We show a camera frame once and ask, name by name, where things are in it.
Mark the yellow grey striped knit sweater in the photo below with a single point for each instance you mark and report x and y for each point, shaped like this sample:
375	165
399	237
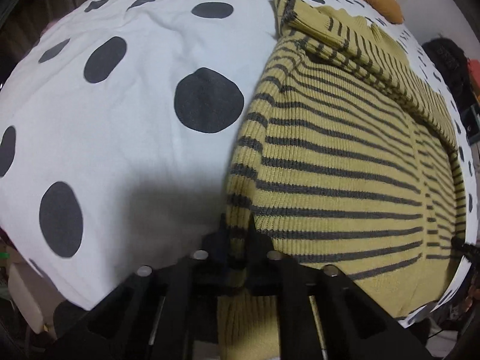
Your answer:
346	156

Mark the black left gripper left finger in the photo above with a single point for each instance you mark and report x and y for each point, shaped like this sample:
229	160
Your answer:
155	314

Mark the white black-dotted bed cover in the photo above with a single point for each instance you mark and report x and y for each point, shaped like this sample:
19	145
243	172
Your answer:
118	131

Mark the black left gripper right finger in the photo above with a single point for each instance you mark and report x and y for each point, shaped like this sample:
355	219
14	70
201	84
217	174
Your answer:
321	313

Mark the black bag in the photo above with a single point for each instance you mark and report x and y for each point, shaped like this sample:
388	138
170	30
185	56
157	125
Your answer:
450	60

